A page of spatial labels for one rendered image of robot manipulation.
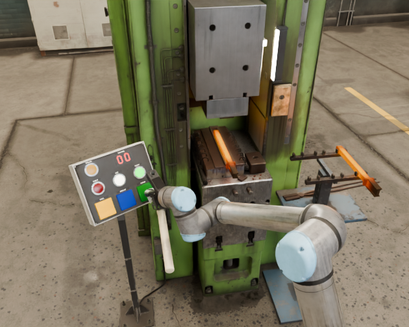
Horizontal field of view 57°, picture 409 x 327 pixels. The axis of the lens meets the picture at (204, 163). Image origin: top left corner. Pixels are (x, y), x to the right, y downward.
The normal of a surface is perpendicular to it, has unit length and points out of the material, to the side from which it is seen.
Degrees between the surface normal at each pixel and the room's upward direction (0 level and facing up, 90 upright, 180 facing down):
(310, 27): 90
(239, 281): 90
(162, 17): 90
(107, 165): 60
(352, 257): 0
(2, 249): 0
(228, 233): 90
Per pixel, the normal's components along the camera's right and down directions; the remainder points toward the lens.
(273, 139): 0.19, 0.55
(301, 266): -0.79, 0.25
